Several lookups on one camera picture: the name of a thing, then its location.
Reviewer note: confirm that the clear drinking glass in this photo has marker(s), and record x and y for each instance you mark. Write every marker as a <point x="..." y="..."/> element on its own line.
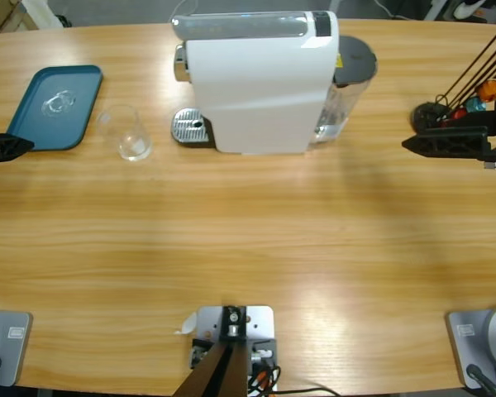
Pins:
<point x="134" y="149"/>

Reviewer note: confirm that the clear water tank black lid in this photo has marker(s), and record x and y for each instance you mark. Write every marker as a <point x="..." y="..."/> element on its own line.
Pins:
<point x="355" y="58"/>

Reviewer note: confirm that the orange coffee capsule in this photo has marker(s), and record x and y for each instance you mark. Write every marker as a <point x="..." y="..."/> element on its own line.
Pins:
<point x="489" y="91"/>

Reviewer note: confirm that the teal plastic tray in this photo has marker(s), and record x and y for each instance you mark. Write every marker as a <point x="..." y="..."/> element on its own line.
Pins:
<point x="45" y="124"/>

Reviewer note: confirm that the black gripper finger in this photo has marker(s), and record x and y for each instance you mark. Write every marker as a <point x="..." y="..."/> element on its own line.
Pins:
<point x="0" y="137"/>
<point x="454" y="131"/>
<point x="446" y="146"/>
<point x="0" y="151"/>

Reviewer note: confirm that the white capsule coffee machine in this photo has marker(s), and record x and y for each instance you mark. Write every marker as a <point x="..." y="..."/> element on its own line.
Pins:
<point x="252" y="82"/>

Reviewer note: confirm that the white paper tag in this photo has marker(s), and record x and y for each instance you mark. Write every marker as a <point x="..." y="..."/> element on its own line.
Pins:
<point x="188" y="324"/>

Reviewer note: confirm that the black capsule stand with rods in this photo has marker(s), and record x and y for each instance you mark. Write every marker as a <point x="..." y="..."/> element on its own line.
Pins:
<point x="425" y="113"/>

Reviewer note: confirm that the blue coffee capsule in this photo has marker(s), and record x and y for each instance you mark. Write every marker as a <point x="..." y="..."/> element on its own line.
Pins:
<point x="476" y="104"/>

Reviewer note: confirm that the white background equipment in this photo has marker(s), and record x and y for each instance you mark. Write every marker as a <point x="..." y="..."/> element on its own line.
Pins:
<point x="467" y="8"/>

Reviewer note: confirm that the white block with dark post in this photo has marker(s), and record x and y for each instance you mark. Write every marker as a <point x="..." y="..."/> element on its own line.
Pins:
<point x="260" y="320"/>

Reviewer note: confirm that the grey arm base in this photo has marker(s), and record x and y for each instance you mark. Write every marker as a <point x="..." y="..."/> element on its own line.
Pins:
<point x="12" y="351"/>
<point x="463" y="343"/>

